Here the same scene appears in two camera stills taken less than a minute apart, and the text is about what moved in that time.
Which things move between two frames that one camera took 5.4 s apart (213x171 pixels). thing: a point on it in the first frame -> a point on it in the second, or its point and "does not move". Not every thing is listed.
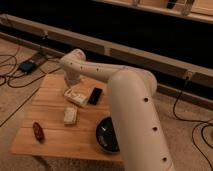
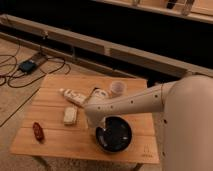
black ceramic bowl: x=106 y=137 does not move
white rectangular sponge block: x=70 y=115 does not move
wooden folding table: x=62 y=119 does not move
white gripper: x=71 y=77 -> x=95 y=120
